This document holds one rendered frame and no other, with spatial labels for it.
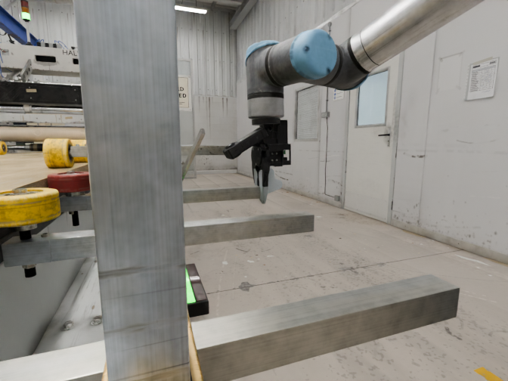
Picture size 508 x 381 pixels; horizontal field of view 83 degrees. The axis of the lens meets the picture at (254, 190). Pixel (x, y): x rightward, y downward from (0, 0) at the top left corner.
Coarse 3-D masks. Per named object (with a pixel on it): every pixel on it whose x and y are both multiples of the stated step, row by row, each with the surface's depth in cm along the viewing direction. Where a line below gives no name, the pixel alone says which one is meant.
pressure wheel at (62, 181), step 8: (48, 176) 56; (56, 176) 55; (64, 176) 56; (72, 176) 56; (80, 176) 57; (88, 176) 59; (48, 184) 57; (56, 184) 56; (64, 184) 56; (72, 184) 56; (80, 184) 57; (88, 184) 59; (64, 192) 56; (72, 192) 57; (72, 216) 60
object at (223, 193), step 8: (184, 192) 66; (192, 192) 67; (200, 192) 67; (208, 192) 68; (216, 192) 69; (224, 192) 69; (232, 192) 70; (240, 192) 71; (248, 192) 71; (256, 192) 72; (64, 200) 58; (72, 200) 59; (80, 200) 59; (88, 200) 60; (184, 200) 66; (192, 200) 67; (200, 200) 68; (208, 200) 68; (216, 200) 69; (224, 200) 70; (64, 208) 58; (72, 208) 59; (80, 208) 59; (88, 208) 60
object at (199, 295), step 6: (192, 264) 64; (192, 270) 61; (192, 276) 58; (198, 276) 58; (192, 282) 56; (198, 282) 56; (198, 288) 53; (198, 294) 51; (204, 294) 51; (198, 300) 49
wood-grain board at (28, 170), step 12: (0, 156) 147; (12, 156) 147; (24, 156) 147; (36, 156) 147; (0, 168) 79; (12, 168) 79; (24, 168) 79; (36, 168) 79; (48, 168) 79; (60, 168) 79; (72, 168) 79; (84, 168) 90; (0, 180) 53; (12, 180) 53; (24, 180) 53; (36, 180) 53
